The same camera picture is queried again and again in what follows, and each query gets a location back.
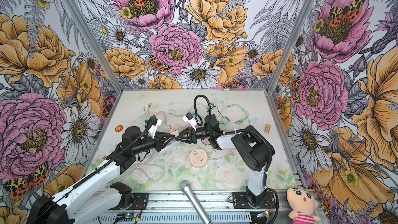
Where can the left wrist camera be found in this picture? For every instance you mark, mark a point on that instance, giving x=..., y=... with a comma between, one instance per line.
x=153, y=128

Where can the small green circuit board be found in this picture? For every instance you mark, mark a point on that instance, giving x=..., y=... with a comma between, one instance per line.
x=129, y=217

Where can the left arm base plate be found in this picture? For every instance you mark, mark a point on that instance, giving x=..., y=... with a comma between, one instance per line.
x=139, y=201

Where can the red star badge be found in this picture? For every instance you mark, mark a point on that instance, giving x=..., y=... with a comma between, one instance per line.
x=119, y=128

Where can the small yellow tag card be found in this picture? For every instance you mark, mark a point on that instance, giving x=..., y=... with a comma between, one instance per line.
x=267, y=128

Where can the round pink socket hub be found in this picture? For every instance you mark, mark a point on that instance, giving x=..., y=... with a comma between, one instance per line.
x=198, y=158

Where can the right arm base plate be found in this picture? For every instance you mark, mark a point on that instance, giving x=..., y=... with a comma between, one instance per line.
x=246, y=200

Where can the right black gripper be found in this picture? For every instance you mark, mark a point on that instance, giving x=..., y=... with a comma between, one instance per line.
x=191, y=138

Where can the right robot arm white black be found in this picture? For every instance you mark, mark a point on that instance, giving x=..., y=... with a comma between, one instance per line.
x=255, y=150

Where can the pink plug charger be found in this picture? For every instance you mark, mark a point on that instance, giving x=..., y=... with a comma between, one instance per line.
x=175, y=133

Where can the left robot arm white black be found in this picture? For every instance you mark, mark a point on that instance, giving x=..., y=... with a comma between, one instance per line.
x=79, y=203

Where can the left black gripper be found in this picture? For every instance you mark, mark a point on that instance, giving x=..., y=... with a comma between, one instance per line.
x=161, y=137

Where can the plush doll striped shirt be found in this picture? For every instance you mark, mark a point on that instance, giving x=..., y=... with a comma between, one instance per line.
x=303, y=205

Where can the green plug adapter right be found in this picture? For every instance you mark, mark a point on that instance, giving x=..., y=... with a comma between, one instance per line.
x=225, y=120

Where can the silver microphone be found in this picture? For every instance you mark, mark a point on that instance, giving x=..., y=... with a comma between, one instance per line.
x=188, y=191

